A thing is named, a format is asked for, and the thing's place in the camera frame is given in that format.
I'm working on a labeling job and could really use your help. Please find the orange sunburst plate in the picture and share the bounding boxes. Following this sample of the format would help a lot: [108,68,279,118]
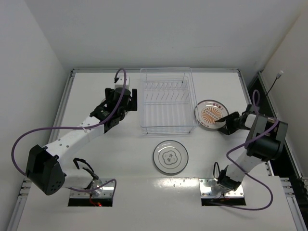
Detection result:
[194,100,229,131]

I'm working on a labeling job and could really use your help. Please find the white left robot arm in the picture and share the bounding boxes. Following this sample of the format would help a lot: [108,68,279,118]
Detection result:
[26,88,138,195]

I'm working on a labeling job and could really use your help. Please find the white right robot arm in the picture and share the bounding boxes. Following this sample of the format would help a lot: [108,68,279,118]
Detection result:
[216,104,288,193]

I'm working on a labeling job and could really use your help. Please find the white plate with flower emblem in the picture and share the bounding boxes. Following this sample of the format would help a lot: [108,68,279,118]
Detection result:
[153,140,189,176]

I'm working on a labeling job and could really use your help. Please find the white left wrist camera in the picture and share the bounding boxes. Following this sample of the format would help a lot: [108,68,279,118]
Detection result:
[114,76,129,91]

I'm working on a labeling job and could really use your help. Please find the white wire dish rack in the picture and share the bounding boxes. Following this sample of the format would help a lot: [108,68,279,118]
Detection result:
[138,67,200,135]

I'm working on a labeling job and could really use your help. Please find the black wall cable with plug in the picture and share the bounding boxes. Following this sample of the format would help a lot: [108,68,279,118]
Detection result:
[265,70,284,97]

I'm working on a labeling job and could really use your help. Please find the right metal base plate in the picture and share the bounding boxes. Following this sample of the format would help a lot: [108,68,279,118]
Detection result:
[199,178,244,199]

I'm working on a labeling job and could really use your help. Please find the metal base plate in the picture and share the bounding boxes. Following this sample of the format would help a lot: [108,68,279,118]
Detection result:
[70,178,117,199]
[199,178,244,199]

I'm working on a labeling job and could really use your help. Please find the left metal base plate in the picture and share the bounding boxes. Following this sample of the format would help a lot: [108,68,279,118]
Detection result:
[70,178,117,199]

